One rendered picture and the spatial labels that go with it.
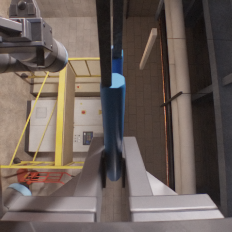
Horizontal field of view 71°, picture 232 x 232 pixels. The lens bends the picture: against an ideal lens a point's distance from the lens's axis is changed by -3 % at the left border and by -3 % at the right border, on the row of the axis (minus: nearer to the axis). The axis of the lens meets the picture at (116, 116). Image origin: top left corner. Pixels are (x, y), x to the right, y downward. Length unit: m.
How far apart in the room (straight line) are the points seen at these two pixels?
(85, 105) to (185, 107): 2.14
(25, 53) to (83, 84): 3.80
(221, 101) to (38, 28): 3.11
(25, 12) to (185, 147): 3.01
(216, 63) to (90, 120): 2.75
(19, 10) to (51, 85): 3.96
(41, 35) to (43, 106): 3.91
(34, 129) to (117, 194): 2.51
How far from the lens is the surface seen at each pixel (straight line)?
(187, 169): 3.21
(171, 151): 3.82
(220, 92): 3.30
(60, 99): 2.96
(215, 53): 3.52
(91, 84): 4.14
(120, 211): 4.63
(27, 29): 0.33
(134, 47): 4.95
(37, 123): 4.21
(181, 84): 3.31
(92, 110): 3.89
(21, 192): 0.82
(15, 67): 0.54
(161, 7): 5.16
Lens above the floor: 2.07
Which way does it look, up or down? 1 degrees up
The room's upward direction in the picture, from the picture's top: 90 degrees clockwise
